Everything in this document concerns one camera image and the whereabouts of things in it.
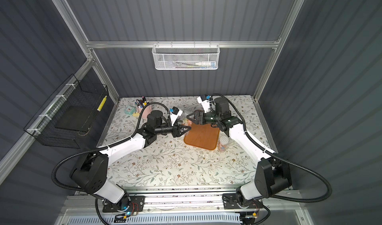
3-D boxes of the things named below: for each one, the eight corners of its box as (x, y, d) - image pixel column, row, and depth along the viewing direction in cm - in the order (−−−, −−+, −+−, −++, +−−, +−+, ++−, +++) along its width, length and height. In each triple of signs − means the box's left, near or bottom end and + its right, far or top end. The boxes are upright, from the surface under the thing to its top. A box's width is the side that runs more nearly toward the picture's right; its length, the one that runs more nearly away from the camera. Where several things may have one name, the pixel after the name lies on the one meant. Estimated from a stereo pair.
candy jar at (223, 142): (218, 152, 92) (221, 144, 83) (217, 144, 96) (220, 135, 87) (226, 152, 92) (229, 144, 83) (225, 144, 96) (228, 135, 87)
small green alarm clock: (124, 112, 115) (123, 110, 113) (130, 106, 119) (129, 104, 117) (130, 115, 113) (129, 113, 111) (137, 109, 116) (136, 107, 114)
